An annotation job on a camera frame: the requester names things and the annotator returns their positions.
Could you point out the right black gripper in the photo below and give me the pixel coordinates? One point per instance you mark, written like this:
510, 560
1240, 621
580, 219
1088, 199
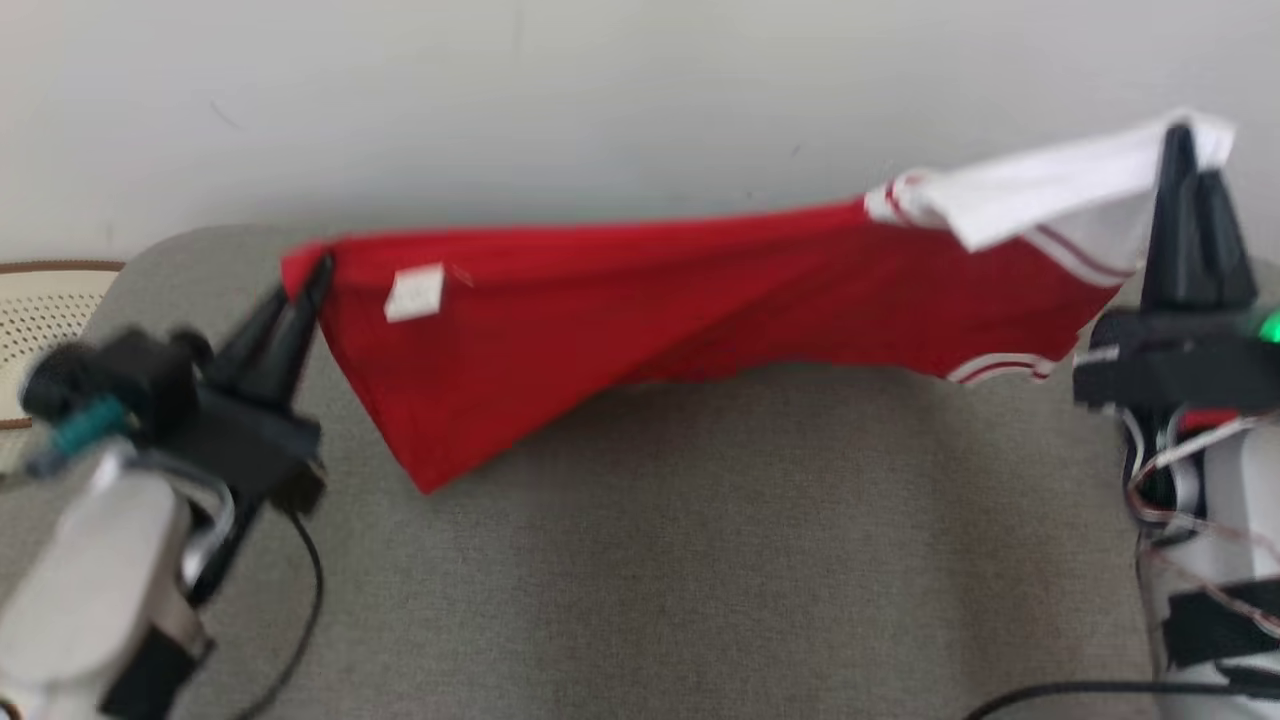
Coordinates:
1170, 360

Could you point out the left white grey robot arm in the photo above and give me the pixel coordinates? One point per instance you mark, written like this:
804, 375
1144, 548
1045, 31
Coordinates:
90, 580

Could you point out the right white grey robot arm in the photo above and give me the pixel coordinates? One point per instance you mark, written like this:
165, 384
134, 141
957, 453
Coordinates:
1240, 500

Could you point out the red white striped-trim shirt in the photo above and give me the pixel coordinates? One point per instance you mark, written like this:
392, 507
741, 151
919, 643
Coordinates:
600, 310

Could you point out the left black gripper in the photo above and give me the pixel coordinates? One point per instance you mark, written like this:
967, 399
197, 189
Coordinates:
250, 450

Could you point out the cream perforated laundry basket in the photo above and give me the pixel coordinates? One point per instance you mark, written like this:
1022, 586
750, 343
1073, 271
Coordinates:
40, 320

